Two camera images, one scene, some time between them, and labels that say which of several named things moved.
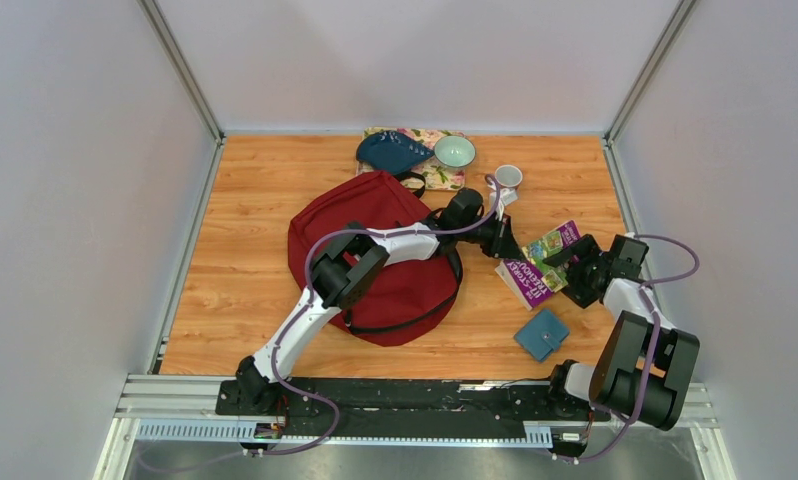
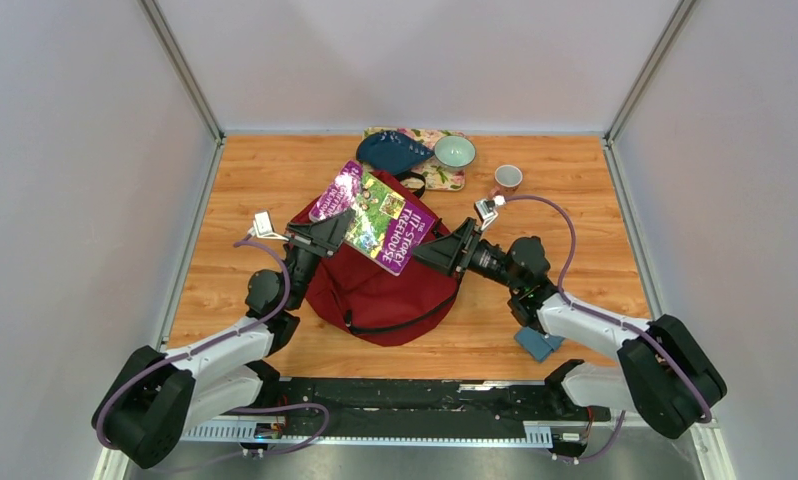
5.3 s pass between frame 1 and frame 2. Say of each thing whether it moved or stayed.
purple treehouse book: moved
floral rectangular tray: stayed
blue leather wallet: stayed
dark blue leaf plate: stayed
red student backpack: stayed
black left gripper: moved
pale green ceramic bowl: stayed
